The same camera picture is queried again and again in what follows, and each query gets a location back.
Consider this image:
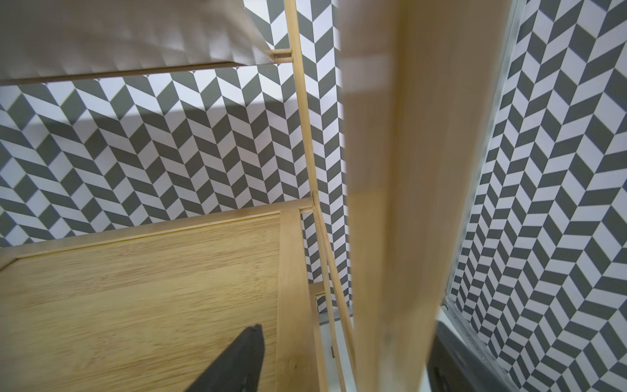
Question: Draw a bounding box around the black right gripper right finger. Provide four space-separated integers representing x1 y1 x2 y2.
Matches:
427 321 510 392

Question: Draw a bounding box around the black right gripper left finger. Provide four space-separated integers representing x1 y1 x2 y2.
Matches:
185 324 265 392

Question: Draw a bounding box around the bamboo three-tier shelf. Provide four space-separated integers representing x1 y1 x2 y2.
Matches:
1 1 518 391

